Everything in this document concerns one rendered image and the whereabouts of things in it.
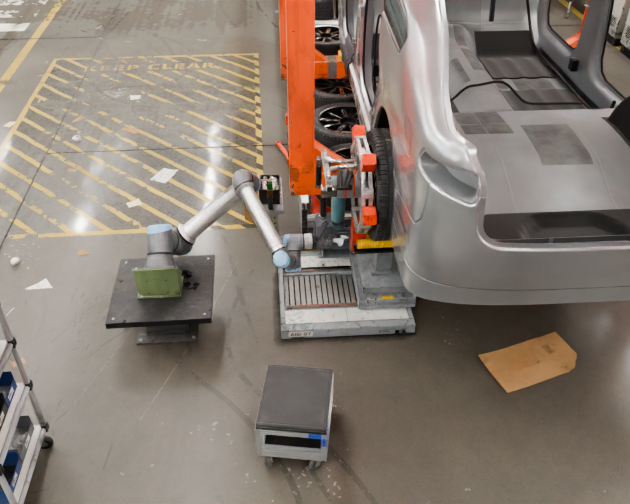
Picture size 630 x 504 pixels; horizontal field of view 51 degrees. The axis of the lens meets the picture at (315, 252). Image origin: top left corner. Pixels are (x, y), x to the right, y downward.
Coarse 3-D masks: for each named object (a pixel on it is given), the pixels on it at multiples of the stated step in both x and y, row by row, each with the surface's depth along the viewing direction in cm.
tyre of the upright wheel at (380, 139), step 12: (372, 132) 373; (384, 132) 371; (372, 144) 371; (384, 144) 363; (384, 156) 358; (384, 168) 356; (384, 180) 356; (384, 192) 356; (384, 204) 358; (384, 216) 362; (372, 228) 385; (384, 228) 369; (384, 240) 385
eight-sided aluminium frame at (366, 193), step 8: (360, 136) 379; (352, 144) 395; (360, 144) 372; (352, 152) 400; (360, 152) 364; (368, 152) 364; (360, 168) 363; (360, 176) 364; (368, 176) 363; (368, 184) 364; (368, 192) 360; (352, 200) 410; (360, 200) 410; (368, 200) 367; (352, 208) 409; (360, 208) 409; (360, 216) 371; (360, 224) 371; (360, 232) 392
